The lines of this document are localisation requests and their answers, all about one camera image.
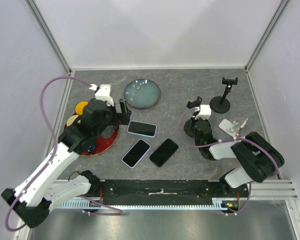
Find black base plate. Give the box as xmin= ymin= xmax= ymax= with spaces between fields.
xmin=89 ymin=179 xmax=249 ymax=206

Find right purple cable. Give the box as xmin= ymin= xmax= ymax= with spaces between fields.
xmin=177 ymin=107 xmax=280 ymax=217

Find black phone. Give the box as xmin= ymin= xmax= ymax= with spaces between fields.
xmin=149 ymin=138 xmax=179 ymax=168

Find blue ceramic plate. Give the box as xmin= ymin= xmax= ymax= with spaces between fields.
xmin=123 ymin=78 xmax=161 ymax=109

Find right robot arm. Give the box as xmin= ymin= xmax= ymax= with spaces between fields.
xmin=184 ymin=117 xmax=285 ymax=197

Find yellow mug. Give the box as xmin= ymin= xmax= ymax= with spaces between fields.
xmin=74 ymin=101 xmax=89 ymax=116

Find light blue phone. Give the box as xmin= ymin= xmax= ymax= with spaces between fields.
xmin=127 ymin=120 xmax=157 ymax=138

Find red round tray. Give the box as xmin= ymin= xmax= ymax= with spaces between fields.
xmin=62 ymin=111 xmax=120 ymax=157

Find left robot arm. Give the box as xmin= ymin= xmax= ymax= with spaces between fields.
xmin=1 ymin=99 xmax=132 ymax=229

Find white folding phone stand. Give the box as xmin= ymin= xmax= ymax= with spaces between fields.
xmin=218 ymin=118 xmax=248 ymax=138

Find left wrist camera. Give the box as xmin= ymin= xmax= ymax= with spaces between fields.
xmin=94 ymin=84 xmax=115 ymax=107

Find lilac case phone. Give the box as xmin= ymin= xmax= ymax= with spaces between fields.
xmin=122 ymin=139 xmax=151 ymax=169

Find dark blue mug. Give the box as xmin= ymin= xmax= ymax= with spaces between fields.
xmin=87 ymin=143 xmax=97 ymax=155

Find black phone stand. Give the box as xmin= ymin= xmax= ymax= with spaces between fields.
xmin=183 ymin=96 xmax=202 ymax=138
xmin=209 ymin=77 xmax=239 ymax=114

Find cream cup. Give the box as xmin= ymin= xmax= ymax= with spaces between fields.
xmin=66 ymin=115 xmax=79 ymax=127

